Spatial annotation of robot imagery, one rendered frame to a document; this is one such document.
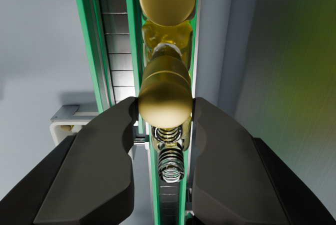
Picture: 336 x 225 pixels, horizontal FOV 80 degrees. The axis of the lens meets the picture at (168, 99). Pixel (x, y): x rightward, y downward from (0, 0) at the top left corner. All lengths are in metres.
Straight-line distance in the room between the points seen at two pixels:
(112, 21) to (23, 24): 0.30
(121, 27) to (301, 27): 0.31
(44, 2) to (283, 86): 0.55
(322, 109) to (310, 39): 0.06
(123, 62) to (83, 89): 0.24
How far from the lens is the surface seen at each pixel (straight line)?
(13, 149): 0.93
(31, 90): 0.74
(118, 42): 0.44
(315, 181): 0.22
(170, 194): 0.71
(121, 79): 0.46
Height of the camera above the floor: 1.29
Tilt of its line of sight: 61 degrees down
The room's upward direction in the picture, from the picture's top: 180 degrees counter-clockwise
